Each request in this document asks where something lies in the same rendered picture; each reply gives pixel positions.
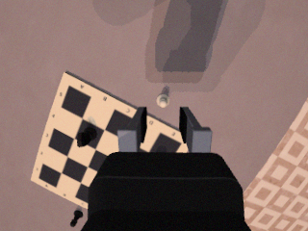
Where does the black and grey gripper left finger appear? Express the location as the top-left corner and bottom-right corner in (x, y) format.
(117, 107), (147, 152)

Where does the tan and black chessboard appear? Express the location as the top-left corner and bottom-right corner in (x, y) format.
(31, 72), (188, 209)

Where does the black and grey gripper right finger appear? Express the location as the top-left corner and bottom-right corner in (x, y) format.
(179, 107), (213, 152)

